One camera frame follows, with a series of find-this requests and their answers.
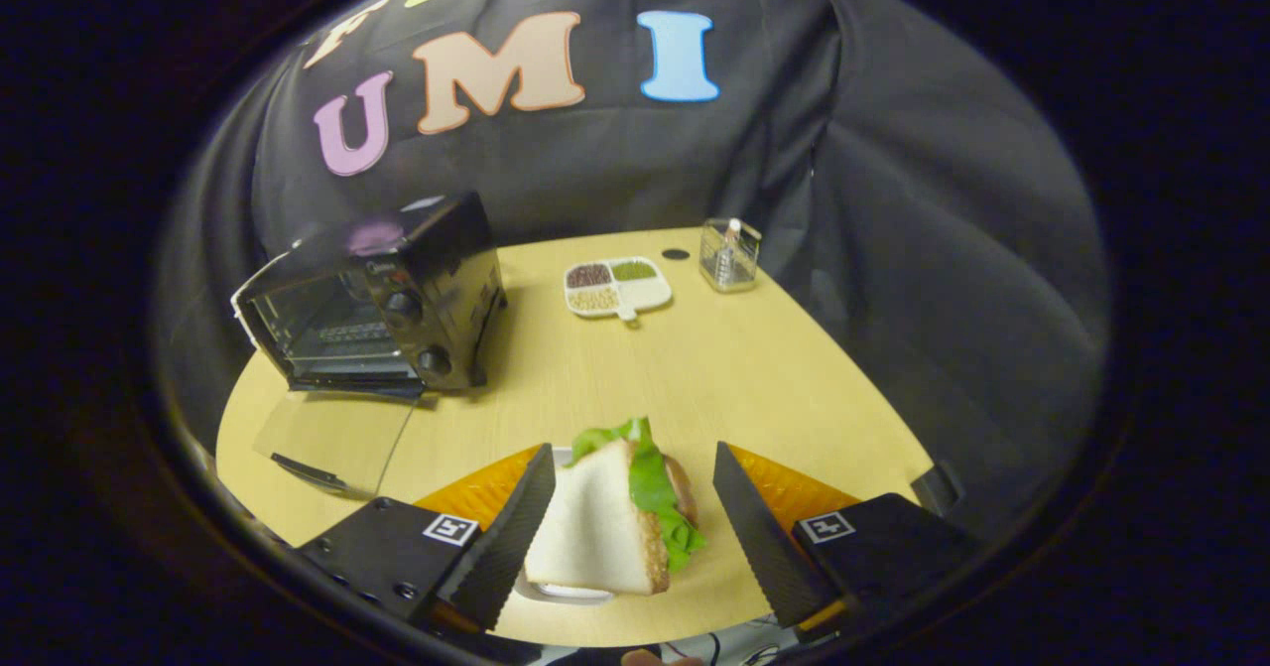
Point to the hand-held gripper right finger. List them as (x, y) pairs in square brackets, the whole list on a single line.
[(759, 537)]

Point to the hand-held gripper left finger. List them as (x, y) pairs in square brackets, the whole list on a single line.
[(511, 537)]

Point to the lettuce sandwich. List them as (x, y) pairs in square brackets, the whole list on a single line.
[(595, 527)]

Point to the black toaster oven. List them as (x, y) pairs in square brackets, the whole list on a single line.
[(446, 289)]

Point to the white plate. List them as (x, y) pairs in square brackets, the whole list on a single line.
[(571, 593)]

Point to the white divided grain dish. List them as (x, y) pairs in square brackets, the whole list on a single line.
[(645, 294)]

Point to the black round table grommet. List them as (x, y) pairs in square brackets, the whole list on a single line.
[(676, 253)]

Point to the black backdrop cloth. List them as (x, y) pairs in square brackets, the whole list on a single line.
[(893, 199)]

